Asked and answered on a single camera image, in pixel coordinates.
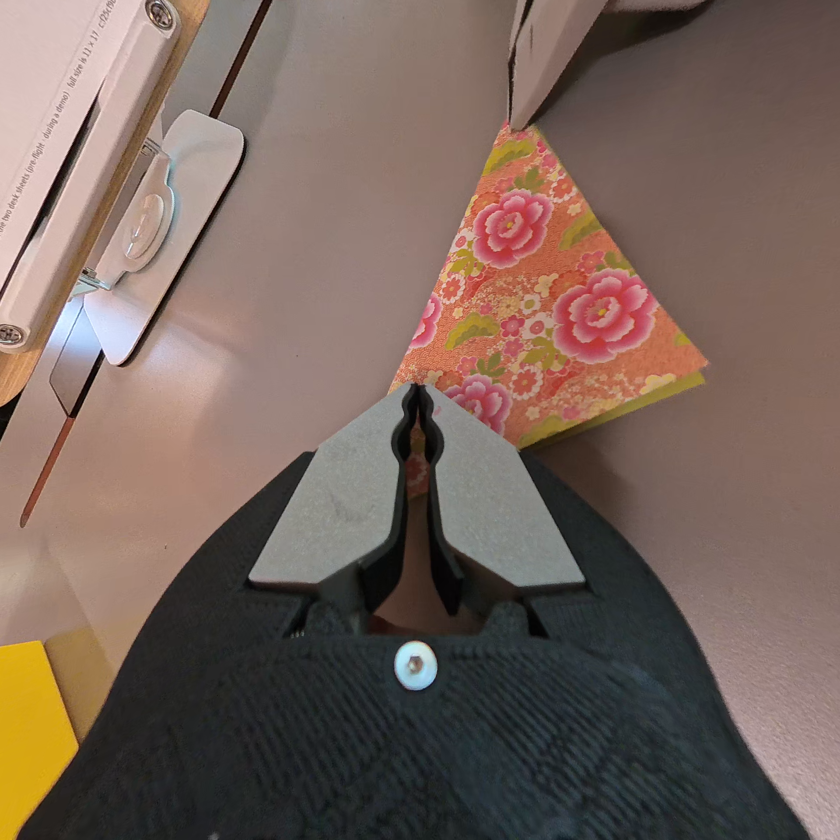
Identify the yellow paper sheet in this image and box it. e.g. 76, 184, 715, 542
0, 640, 80, 840

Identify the floral origami paper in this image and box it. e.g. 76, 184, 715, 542
388, 121, 711, 493

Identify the printed white paper sheet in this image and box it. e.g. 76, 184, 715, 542
0, 0, 144, 263

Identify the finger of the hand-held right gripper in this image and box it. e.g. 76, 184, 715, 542
513, 0, 611, 130
507, 0, 534, 130

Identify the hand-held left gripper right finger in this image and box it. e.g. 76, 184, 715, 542
413, 384, 586, 618

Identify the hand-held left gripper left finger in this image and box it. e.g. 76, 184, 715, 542
248, 382, 421, 621

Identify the white clamp bar with screws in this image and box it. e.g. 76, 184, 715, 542
0, 0, 179, 355

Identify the clear round plastic knob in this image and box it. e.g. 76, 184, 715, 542
120, 192, 177, 265

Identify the grey cable slot cover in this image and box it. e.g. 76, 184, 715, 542
49, 295, 107, 418

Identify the white clamp stand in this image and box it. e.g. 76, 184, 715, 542
0, 0, 212, 409

